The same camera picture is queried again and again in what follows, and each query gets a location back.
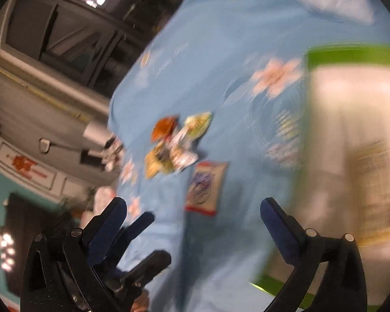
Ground yellow brown snack packet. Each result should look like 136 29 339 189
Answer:
144 142 174 179

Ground red white blue snack packet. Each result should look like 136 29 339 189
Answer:
184 161 228 216

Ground orange snack packet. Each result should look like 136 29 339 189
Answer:
151 115 178 142

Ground green yellow snack packet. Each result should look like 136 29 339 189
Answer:
184 112 213 140

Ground green rimmed cardboard box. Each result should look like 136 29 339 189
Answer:
250 43 390 312

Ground light blue floral tablecloth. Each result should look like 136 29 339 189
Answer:
108 0 390 311

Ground white wall device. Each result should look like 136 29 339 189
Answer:
38 138 52 154

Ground dark window frame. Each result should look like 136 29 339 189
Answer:
5 0 146 98

